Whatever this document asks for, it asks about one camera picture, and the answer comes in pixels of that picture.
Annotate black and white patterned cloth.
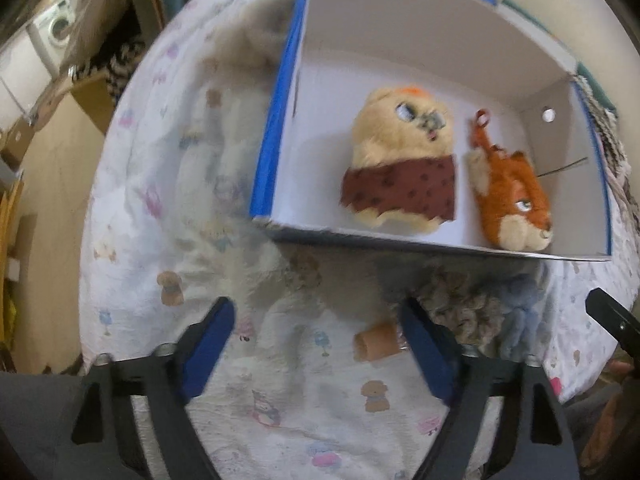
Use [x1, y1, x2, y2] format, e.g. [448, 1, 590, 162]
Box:
[70, 40, 147, 107]

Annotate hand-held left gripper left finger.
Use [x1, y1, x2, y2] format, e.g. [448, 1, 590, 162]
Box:
[70, 296, 236, 480]

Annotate brown cardboard box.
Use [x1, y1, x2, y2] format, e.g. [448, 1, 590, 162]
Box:
[0, 125, 32, 173]

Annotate beige hamster plush toy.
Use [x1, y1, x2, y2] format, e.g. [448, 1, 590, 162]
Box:
[341, 85, 458, 235]

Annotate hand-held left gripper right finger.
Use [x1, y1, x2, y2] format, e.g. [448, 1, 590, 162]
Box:
[400, 296, 581, 480]

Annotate person's grey trousers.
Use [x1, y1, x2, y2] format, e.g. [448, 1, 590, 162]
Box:
[0, 371, 126, 480]

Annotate small tan cylinder toy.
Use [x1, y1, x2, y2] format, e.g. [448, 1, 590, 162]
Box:
[352, 322, 408, 362]

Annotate person's right hand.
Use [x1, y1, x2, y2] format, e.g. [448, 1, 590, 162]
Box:
[582, 360, 640, 476]

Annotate light blue fluffy plush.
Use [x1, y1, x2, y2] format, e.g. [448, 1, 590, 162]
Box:
[492, 272, 548, 361]

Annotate white base cabinet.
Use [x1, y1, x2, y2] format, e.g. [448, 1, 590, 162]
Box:
[0, 20, 61, 131]

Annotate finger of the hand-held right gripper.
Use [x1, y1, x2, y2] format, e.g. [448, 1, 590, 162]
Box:
[585, 287, 640, 361]

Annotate white washing machine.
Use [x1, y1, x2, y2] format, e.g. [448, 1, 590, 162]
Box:
[30, 0, 76, 53]

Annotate beige printed duvet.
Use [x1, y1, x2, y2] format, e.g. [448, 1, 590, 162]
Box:
[60, 0, 166, 68]

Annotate striped knit blanket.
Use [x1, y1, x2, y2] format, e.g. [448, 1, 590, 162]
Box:
[575, 72, 631, 183]

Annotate orange fox plush toy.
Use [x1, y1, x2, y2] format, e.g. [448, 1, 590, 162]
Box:
[466, 108, 555, 252]

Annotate blue and white cardboard box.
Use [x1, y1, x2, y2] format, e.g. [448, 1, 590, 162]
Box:
[249, 0, 613, 262]

